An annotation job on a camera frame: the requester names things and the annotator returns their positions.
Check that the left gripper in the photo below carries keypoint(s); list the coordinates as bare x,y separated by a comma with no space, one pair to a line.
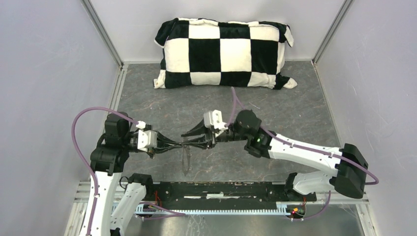
163,142

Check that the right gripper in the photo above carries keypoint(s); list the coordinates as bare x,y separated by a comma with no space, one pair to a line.
209,139

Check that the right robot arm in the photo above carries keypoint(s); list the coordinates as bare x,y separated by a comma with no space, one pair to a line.
343,170

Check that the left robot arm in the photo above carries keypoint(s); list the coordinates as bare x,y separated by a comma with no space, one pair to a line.
122,135

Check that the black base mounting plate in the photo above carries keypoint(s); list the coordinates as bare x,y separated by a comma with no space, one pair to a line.
223,195

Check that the black and white checkered pillow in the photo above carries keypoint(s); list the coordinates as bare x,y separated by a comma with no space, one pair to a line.
235,54

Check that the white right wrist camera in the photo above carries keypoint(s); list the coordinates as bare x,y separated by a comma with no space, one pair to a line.
213,119

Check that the white slotted cable duct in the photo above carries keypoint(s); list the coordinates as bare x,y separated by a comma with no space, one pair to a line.
279,210

